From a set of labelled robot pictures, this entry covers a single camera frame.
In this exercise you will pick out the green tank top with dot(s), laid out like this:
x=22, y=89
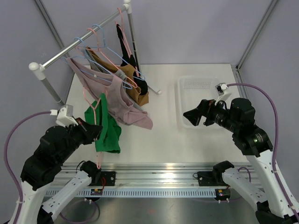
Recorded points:
x=111, y=142

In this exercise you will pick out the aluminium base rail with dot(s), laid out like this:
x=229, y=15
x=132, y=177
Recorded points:
x=151, y=175

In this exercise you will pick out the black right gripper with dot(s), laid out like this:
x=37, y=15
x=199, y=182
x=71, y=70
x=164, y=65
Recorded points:
x=205, y=108

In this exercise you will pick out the brown tank top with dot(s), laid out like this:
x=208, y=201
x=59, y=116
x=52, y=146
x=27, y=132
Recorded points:
x=136, y=92

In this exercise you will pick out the white slotted cable duct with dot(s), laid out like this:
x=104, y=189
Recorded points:
x=147, y=193

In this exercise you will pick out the pink hanger under black top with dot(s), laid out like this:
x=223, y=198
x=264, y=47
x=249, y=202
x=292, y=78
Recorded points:
x=122, y=28

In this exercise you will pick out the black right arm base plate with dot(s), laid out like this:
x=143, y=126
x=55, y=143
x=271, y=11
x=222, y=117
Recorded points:
x=206, y=179

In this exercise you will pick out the grey tank top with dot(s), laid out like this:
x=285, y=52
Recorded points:
x=98, y=68

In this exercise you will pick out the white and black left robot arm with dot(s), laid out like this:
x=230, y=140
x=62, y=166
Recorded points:
x=40, y=169

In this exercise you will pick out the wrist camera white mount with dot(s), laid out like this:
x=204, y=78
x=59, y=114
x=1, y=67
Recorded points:
x=64, y=116
x=223, y=92

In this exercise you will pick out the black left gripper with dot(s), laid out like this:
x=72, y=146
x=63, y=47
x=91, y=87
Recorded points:
x=91, y=131

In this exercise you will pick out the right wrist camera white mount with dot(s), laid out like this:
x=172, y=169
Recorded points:
x=223, y=92

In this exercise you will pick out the mauve pink tank top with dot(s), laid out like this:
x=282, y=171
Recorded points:
x=120, y=106

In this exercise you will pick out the metal clothes rack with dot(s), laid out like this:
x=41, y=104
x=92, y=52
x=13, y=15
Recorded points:
x=38, y=69

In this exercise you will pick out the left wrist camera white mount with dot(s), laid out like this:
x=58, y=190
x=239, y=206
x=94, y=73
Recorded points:
x=64, y=116

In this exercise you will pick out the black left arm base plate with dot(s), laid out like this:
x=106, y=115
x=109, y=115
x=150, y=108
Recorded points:
x=104, y=178

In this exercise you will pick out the black tank top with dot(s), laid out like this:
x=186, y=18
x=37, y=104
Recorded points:
x=131, y=60

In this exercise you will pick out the white plastic basket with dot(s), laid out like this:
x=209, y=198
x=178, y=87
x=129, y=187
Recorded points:
x=190, y=91

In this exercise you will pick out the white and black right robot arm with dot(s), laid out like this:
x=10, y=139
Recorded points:
x=272, y=205

